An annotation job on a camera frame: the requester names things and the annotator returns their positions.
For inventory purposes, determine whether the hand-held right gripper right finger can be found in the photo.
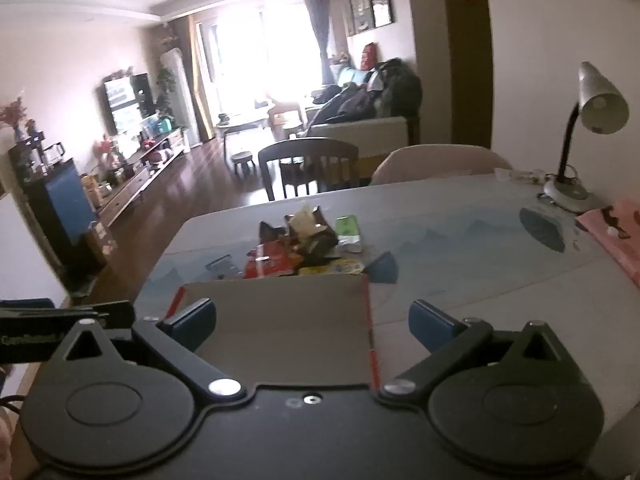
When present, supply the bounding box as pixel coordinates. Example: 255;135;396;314
377;299;588;403

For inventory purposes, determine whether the red flower arrangement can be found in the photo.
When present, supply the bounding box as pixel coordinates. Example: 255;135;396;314
0;96;29;129

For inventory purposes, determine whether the glass kettle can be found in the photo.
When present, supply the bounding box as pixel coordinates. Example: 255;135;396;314
42;140;67;166

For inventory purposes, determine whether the grey desk lamp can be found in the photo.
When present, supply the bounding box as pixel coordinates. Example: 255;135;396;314
537;61;630;214

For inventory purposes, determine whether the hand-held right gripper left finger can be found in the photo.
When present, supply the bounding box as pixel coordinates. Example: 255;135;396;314
50;299;248;402

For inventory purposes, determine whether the copper brown foil packet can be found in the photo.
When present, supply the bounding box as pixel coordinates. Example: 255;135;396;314
258;220;287;247

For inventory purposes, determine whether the wooden television cabinet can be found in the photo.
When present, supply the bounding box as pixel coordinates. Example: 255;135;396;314
94;127;189;227

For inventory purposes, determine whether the small round stool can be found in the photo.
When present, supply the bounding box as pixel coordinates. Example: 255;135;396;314
230;151;257;177

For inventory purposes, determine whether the clear plastic wrapper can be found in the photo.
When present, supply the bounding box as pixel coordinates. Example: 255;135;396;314
494;166;547;184

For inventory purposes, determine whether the green snack packet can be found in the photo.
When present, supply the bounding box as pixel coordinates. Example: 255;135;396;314
335;214;364;254

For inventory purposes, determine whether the dark snack packet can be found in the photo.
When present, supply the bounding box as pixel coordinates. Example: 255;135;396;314
299;230;339;264

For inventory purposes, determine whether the dark wooden chair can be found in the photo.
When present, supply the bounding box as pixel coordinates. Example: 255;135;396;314
258;137;361;202

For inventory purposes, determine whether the grey snack packet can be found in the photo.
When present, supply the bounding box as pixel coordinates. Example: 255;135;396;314
204;254;242;279

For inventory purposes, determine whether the pile of dark clothes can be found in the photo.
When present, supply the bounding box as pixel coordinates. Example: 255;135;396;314
312;58;424;123

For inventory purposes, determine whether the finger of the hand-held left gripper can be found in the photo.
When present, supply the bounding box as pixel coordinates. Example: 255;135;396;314
0;299;136;332

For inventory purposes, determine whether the yellow snack packet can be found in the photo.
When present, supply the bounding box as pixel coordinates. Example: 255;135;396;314
298;258;367;277

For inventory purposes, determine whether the light sofa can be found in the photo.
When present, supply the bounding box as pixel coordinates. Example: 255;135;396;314
304;65;410;158

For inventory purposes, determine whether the white standing air conditioner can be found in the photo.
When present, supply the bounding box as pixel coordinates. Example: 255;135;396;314
160;48;197;149

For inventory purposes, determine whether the clear bag of beige snacks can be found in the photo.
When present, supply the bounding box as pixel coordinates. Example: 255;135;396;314
286;206;327;240

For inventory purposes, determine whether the grey curtain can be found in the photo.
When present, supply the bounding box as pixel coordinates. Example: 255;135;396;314
302;0;334;87

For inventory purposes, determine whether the pink printed cloth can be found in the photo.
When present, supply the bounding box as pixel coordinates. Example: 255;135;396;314
575;199;640;288

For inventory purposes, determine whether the green house plant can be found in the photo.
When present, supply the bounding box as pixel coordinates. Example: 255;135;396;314
156;66;177;112

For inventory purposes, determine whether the television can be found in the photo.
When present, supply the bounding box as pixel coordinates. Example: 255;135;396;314
103;72;154;134

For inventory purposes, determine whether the black water dispenser cabinet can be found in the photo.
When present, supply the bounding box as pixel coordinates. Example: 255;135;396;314
7;135;102;292

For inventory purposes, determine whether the red snack packet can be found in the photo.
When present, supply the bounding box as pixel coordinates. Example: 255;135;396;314
243;241;302;279

